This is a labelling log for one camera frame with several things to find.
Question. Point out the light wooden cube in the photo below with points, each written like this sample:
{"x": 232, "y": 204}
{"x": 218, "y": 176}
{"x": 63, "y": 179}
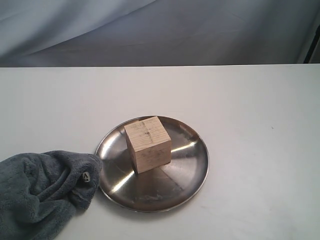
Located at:
{"x": 149, "y": 144}

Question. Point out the round stainless steel plate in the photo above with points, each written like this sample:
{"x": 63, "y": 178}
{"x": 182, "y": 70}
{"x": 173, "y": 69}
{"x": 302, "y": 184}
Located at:
{"x": 162, "y": 188}

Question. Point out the grey fleece cloth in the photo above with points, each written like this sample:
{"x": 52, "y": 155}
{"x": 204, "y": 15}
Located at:
{"x": 41, "y": 192}

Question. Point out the grey backdrop cloth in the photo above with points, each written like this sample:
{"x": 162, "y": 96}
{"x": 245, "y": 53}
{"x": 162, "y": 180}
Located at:
{"x": 124, "y": 33}

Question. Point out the black vertical frame pole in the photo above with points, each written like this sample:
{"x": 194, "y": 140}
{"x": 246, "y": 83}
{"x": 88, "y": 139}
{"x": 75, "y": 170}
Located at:
{"x": 312, "y": 55}

